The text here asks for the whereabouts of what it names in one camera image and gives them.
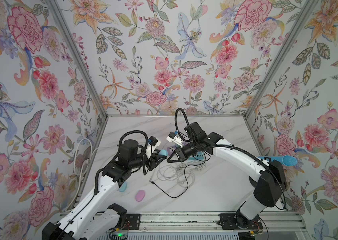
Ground pink earbud case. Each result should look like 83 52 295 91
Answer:
135 190 146 202

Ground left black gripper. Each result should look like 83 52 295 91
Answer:
129 149 168 172

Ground teal power strip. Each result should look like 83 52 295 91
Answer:
188 152 206 162

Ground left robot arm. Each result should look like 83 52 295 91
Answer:
42 137 167 240

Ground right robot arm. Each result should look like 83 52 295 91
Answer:
167 123 287 230

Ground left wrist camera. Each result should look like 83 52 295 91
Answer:
146 136 162 159

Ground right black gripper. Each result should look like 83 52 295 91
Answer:
167 141 201 164

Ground white coiled cables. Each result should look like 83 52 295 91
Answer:
96 143 205 190

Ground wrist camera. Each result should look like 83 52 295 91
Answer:
146 136 162 159
167 131 186 148

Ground teal earbud case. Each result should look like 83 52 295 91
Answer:
119 183 128 193
159 149 168 157

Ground black charging cable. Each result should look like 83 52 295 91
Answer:
149 149 214 199

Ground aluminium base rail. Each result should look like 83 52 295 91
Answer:
126 211 307 233

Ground purple power strip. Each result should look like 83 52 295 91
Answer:
167 146 177 156

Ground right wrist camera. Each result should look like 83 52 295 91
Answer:
167 131 186 148

